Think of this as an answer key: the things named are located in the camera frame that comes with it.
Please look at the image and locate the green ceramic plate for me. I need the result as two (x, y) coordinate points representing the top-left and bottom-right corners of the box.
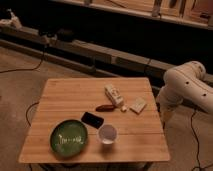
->
(49, 119), (88, 158)

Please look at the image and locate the white object on ledge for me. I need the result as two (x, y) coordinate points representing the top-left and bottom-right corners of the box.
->
(0, 9), (22, 29)

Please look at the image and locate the black floor cable right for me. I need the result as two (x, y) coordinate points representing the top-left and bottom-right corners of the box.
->
(190, 109), (213, 171)

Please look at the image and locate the white sponge block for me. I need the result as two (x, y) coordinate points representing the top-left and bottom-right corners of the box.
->
(130, 98), (147, 114)

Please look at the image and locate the black floor cable left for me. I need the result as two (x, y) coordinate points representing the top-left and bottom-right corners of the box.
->
(25, 101), (41, 128)

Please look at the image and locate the black floor cable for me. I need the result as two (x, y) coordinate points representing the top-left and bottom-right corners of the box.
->
(25, 101), (41, 128)
(190, 109), (213, 171)

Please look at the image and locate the wooden table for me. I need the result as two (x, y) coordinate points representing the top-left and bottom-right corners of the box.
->
(19, 77), (170, 163)

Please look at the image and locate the black box on ledge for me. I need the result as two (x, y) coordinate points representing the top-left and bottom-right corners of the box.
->
(57, 29), (74, 42)

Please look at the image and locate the small white garlic piece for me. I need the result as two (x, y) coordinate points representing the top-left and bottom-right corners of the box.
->
(121, 105), (127, 112)

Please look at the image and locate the black smartphone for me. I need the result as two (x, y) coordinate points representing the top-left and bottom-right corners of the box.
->
(81, 112), (104, 129)

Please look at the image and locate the red pepper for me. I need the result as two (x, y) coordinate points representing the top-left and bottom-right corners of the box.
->
(95, 105), (115, 112)

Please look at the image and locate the white carton box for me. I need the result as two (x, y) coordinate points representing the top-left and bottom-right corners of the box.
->
(104, 84), (124, 107)

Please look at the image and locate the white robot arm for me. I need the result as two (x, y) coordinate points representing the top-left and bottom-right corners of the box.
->
(156, 61), (213, 122)

